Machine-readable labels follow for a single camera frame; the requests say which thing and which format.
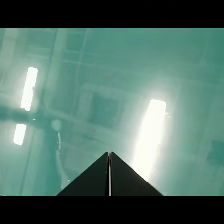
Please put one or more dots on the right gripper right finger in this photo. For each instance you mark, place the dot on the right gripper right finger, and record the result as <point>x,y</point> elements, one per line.
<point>126,181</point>

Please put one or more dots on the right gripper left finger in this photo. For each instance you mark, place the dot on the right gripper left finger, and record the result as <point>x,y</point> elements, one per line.
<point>95,181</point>

